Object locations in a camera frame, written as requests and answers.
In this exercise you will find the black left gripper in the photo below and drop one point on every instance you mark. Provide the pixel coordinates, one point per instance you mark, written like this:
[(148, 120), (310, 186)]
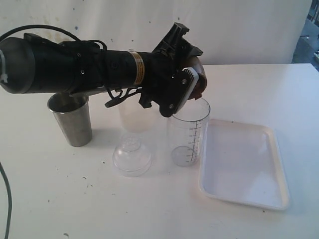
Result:
[(166, 76)]

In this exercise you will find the brown wooden cup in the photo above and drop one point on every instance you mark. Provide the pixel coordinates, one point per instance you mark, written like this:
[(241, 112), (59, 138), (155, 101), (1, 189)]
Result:
[(201, 84)]

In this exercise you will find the stainless steel cup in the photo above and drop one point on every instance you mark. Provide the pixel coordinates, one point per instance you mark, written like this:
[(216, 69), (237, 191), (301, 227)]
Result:
[(73, 117)]

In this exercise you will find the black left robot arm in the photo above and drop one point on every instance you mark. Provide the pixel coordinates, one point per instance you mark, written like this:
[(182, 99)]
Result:
[(33, 64)]

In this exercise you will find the clear graduated shaker body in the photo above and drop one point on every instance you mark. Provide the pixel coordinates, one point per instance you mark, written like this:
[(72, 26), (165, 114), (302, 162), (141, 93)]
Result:
[(186, 132)]

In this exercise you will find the clear shaker lid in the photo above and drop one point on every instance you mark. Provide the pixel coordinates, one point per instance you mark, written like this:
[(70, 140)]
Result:
[(131, 157)]

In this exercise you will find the translucent plastic cup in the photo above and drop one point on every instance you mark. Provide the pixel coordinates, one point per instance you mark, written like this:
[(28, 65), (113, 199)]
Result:
[(135, 118)]

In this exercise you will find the white plastic tray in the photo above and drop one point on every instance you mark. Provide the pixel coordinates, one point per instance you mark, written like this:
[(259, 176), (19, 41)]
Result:
[(242, 164)]

